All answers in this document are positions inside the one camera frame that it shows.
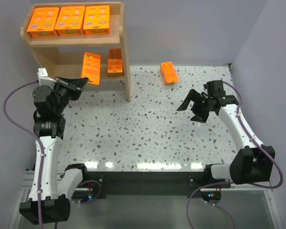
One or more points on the orange sponge box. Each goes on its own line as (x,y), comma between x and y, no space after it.
(91,68)
(43,21)
(168,73)
(70,21)
(97,20)
(115,62)

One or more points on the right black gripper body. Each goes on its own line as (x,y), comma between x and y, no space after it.
(200,106)

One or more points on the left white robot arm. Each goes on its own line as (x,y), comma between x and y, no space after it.
(49,201)

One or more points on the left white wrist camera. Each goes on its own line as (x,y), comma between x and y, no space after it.
(44,79)

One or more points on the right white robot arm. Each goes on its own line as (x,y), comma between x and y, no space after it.
(253,162)

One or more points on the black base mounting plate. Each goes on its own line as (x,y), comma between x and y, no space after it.
(157,183)

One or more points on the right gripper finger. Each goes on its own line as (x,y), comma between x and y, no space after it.
(191,97)
(200,117)

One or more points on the wooden two-tier shelf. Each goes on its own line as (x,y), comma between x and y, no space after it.
(62,56)

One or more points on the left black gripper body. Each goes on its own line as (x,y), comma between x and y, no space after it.
(65,87)

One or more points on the aluminium rail frame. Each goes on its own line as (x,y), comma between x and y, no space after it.
(222,183)

